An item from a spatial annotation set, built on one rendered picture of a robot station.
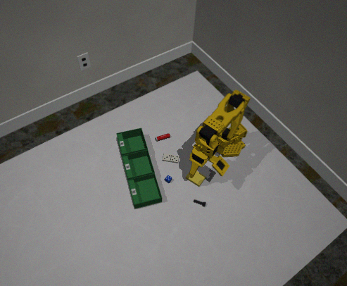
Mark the grey domino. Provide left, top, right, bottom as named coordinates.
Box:
left=163, top=154, right=179, bottom=163

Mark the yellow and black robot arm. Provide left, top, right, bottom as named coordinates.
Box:
left=195, top=90, right=251, bottom=158

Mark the blue die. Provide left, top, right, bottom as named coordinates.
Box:
left=165, top=175, right=172, bottom=183

